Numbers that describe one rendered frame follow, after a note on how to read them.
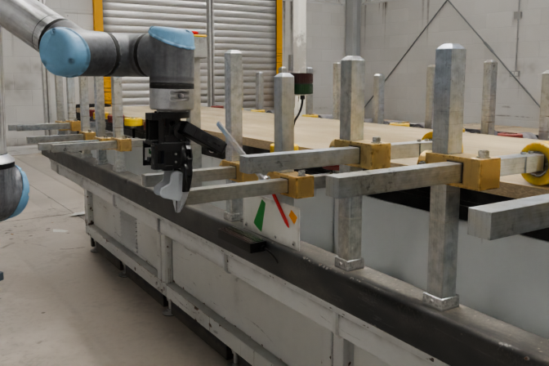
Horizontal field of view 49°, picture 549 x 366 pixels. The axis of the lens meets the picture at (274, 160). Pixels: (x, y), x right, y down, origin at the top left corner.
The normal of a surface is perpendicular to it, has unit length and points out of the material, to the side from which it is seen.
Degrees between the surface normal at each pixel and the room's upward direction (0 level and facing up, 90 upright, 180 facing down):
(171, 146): 90
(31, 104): 90
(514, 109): 90
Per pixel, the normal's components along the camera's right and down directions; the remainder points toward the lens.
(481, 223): -0.84, 0.07
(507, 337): 0.00, -0.99
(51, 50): -0.44, 0.16
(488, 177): 0.54, 0.12
